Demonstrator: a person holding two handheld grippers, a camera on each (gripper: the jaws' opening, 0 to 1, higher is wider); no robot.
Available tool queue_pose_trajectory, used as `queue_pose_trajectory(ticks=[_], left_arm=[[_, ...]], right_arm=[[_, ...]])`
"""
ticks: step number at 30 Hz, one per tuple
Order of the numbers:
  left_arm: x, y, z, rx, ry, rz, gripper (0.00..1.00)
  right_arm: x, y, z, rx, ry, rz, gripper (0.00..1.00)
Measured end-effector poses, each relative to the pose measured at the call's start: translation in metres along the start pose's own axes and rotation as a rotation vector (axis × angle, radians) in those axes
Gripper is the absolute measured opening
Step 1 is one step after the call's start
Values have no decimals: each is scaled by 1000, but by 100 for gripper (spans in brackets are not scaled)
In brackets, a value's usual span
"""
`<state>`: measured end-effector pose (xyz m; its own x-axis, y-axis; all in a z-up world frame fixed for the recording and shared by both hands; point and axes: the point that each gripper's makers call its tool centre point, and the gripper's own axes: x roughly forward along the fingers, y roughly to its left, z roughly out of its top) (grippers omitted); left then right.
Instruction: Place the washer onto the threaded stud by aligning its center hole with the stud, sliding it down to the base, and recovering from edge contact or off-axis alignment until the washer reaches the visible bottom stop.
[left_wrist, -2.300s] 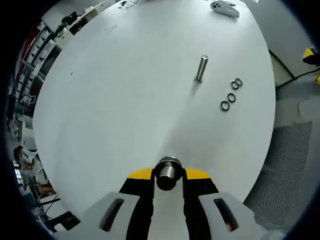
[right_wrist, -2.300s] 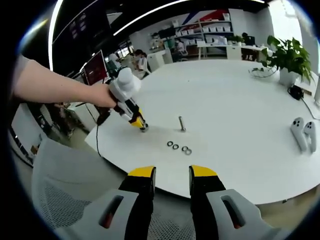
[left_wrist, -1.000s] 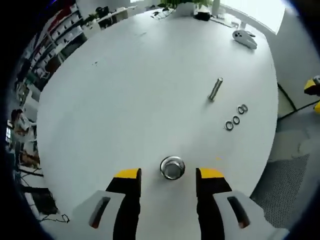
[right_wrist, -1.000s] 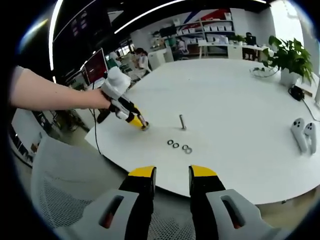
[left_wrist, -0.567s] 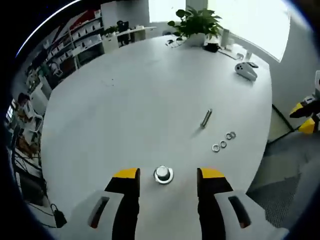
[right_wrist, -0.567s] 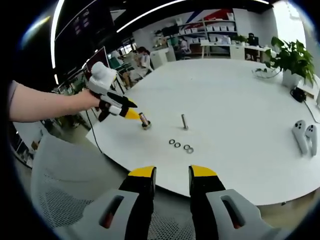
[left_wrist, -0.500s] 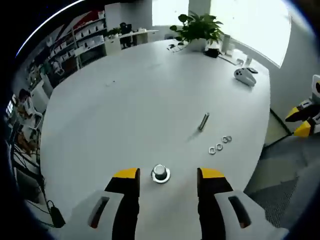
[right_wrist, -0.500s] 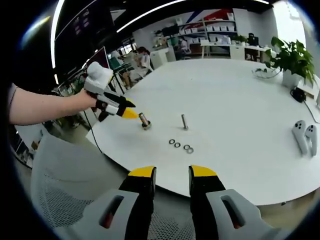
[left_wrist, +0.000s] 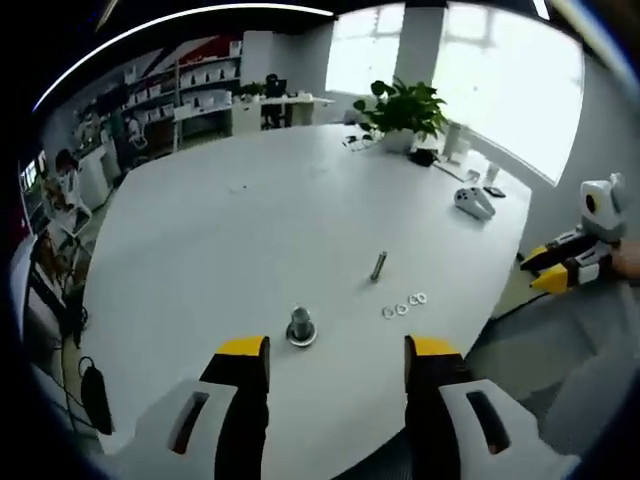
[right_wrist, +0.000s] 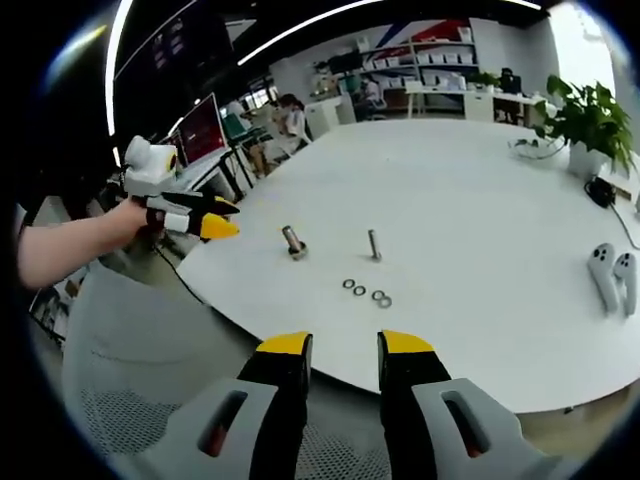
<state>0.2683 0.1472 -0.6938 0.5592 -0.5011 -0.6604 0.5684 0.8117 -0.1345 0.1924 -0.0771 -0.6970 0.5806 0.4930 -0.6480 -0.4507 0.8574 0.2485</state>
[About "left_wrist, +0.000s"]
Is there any black background office chair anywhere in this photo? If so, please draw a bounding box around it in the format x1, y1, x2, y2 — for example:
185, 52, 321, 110
263, 73, 290, 127

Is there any large threaded steel stud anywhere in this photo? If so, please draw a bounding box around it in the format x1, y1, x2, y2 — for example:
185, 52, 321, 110
285, 302, 318, 349

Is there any green potted plant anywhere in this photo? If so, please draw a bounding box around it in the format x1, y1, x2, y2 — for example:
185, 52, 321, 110
352, 77, 450, 154

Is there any tall white box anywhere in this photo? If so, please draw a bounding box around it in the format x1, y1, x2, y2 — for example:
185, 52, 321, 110
444, 121, 464, 162

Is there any black cable bundle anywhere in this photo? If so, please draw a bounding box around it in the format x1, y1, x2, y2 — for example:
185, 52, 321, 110
29, 277, 102, 437

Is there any ceiling light strip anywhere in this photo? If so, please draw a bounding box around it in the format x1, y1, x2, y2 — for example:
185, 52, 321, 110
31, 6, 335, 115

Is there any black monitor on shelf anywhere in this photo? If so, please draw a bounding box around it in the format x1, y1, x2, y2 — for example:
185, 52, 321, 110
96, 84, 127, 110

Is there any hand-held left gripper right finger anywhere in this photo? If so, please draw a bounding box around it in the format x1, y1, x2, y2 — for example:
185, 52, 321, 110
403, 333, 551, 480

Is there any person's right hand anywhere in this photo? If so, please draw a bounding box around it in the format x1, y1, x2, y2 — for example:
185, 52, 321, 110
612, 238, 640, 285

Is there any white background desk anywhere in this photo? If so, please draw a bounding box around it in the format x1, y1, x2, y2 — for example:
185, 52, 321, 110
171, 93, 337, 152

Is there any white game controller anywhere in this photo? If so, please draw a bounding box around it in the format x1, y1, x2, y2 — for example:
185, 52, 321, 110
452, 185, 498, 222

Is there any black computer mouse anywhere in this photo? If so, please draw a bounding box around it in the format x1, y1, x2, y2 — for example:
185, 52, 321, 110
79, 366, 115, 437

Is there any shelving with white boxes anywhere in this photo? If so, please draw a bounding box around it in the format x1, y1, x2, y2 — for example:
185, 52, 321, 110
73, 39, 245, 152

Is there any white cabinet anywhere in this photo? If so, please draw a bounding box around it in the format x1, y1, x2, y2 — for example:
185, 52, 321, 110
76, 144, 125, 212

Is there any small threaded steel stud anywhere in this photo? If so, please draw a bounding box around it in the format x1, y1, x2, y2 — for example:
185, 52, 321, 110
370, 250, 390, 282

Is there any large bright window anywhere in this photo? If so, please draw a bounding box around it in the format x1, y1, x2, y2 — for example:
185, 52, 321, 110
324, 3, 405, 97
431, 3, 587, 187

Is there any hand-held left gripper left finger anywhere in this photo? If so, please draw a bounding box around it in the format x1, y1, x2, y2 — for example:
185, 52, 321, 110
132, 334, 272, 480

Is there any white mesh office chair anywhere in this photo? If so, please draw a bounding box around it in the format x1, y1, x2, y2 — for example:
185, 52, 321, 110
459, 277, 640, 480

